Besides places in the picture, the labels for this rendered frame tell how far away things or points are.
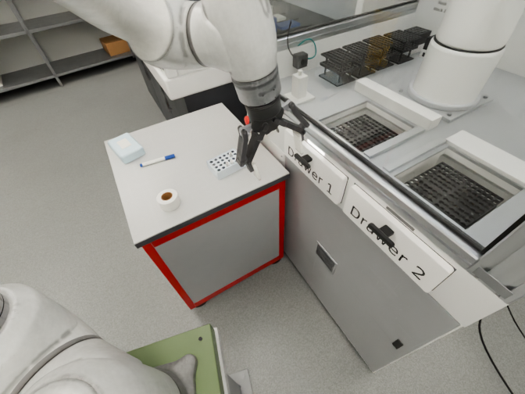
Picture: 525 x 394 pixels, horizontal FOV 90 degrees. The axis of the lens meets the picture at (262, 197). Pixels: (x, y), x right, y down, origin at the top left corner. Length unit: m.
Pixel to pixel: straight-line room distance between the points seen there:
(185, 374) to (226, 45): 0.61
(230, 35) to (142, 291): 1.49
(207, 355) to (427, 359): 1.18
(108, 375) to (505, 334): 1.71
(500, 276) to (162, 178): 0.98
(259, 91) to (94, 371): 0.49
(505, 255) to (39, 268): 2.17
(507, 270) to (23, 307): 0.76
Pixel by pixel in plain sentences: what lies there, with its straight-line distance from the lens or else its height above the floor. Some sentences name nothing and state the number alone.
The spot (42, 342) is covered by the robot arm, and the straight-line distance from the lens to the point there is 0.54.
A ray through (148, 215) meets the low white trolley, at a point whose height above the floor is 0.76.
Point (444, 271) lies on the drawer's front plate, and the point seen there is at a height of 0.92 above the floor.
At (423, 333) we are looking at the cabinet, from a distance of 0.91.
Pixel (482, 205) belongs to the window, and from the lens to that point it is 0.59.
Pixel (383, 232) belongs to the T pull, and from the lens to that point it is 0.68.
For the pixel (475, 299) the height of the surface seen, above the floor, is 0.90.
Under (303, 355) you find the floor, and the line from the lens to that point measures 1.47.
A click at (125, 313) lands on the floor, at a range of 1.72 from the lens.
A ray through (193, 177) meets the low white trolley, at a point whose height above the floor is 0.76.
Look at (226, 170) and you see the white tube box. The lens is 0.98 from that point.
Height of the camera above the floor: 1.44
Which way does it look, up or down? 49 degrees down
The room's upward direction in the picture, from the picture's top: 4 degrees counter-clockwise
